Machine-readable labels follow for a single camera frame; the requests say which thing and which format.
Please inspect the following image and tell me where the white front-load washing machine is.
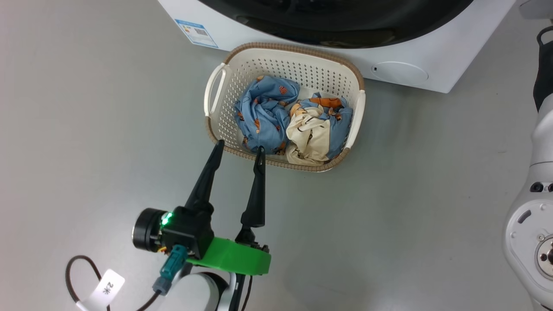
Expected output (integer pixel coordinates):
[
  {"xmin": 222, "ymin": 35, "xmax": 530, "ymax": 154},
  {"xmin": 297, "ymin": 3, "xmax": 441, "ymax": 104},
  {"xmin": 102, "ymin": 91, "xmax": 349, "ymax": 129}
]
[{"xmin": 158, "ymin": 0, "xmax": 517, "ymax": 93}]

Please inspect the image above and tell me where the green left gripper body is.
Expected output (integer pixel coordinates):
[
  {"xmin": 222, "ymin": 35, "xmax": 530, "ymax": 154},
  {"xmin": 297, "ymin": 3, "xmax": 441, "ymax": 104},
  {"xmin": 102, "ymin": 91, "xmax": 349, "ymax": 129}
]
[{"xmin": 186, "ymin": 237, "xmax": 272, "ymax": 276}]

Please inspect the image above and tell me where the cream perforated laundry basket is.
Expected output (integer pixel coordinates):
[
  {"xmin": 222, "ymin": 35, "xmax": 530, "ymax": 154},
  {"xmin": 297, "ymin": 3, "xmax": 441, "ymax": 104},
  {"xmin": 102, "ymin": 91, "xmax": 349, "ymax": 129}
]
[{"xmin": 204, "ymin": 42, "xmax": 366, "ymax": 172}]

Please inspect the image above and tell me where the white cable label tag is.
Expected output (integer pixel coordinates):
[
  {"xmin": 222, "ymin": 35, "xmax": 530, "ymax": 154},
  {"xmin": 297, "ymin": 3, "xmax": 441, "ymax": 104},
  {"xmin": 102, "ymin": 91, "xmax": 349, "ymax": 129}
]
[{"xmin": 77, "ymin": 269, "xmax": 126, "ymax": 311}]

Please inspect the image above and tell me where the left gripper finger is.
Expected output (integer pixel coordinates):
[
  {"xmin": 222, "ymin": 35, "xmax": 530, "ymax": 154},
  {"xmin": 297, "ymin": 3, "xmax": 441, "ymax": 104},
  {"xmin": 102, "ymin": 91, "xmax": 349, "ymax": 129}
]
[
  {"xmin": 237, "ymin": 147, "xmax": 266, "ymax": 242},
  {"xmin": 185, "ymin": 140, "xmax": 225, "ymax": 216}
]

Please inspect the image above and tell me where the blue energy label sticker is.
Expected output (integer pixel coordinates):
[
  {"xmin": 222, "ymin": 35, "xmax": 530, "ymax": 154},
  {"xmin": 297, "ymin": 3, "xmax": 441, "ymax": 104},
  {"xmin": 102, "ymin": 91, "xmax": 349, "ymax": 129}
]
[{"xmin": 175, "ymin": 19, "xmax": 219, "ymax": 49}]

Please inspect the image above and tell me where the black left camera cable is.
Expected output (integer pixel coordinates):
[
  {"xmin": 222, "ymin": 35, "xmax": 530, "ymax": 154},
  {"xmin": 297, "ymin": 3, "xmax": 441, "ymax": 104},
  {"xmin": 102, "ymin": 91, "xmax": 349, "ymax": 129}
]
[{"xmin": 65, "ymin": 255, "xmax": 162, "ymax": 311}]

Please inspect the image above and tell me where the black round washing machine door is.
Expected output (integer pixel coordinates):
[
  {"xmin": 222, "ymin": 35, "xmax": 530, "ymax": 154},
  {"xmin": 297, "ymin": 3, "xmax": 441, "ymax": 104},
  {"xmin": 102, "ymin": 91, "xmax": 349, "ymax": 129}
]
[{"xmin": 197, "ymin": 0, "xmax": 476, "ymax": 49}]

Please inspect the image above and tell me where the round white filter cover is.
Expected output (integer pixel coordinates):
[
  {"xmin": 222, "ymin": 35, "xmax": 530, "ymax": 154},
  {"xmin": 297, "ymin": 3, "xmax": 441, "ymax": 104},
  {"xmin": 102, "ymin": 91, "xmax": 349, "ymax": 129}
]
[{"xmin": 371, "ymin": 61, "xmax": 429, "ymax": 86}]

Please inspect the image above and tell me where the teal left camera connector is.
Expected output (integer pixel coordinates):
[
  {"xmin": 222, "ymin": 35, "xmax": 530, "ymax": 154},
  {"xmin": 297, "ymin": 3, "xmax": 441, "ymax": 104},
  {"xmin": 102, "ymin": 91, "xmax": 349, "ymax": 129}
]
[{"xmin": 152, "ymin": 244, "xmax": 189, "ymax": 296}]

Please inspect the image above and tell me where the blue patterned garment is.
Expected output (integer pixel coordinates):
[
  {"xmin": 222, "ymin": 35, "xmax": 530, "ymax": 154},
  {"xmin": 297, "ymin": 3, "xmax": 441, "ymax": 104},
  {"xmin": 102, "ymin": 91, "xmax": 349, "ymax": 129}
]
[{"xmin": 234, "ymin": 76, "xmax": 301, "ymax": 155}]

